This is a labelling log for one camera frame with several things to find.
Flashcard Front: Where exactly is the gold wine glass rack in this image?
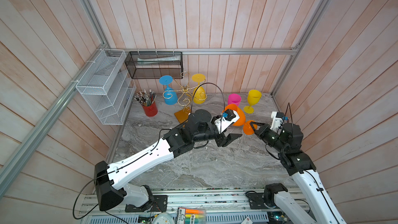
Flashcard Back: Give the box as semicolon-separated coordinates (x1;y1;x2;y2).
174;81;198;123

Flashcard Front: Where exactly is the orange wine glass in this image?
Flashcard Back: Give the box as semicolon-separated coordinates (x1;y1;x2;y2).
224;104;255;135

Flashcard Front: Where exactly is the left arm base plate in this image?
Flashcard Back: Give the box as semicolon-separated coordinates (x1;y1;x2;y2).
125;195;168;213

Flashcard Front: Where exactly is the highlighter marker box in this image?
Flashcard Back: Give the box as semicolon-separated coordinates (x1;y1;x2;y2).
175;207;206;224

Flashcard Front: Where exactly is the pens bundle in cup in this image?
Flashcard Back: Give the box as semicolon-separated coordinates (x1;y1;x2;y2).
134;89;156;107

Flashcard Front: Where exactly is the white round device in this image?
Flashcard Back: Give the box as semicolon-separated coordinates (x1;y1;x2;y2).
151;213;175;224

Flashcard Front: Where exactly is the white mesh wall organizer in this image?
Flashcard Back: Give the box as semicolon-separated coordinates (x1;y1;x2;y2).
76;49;136;125

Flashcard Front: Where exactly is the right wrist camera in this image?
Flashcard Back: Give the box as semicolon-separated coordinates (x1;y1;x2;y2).
271;112;289;133

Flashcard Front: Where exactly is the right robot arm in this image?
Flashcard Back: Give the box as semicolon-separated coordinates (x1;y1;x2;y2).
250;122;345;224

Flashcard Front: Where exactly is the dark yellow wine glass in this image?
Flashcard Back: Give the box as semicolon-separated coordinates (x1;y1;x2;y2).
192;74;207;104

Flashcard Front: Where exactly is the black mesh wall basket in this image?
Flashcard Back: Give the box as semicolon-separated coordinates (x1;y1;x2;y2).
124;51;183;79

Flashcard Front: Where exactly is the light yellow wine glass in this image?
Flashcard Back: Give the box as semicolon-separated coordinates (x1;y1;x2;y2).
244;89;262;114

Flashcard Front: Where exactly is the pink wine glass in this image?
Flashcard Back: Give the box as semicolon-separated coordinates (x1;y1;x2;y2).
228;93;241;106

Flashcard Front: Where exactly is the blue wine glass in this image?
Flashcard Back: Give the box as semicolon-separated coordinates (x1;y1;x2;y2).
159;75;178;105

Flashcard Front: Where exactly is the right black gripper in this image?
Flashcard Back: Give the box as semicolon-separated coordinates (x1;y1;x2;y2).
250;120;286;154

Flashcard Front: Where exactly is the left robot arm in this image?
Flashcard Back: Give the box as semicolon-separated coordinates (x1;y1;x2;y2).
94;109;241;212

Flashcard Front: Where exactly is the red pen cup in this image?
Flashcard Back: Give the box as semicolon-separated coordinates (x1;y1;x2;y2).
143;101;158;117

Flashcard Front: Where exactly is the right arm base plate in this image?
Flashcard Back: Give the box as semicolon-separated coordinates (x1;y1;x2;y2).
245;189;292;209

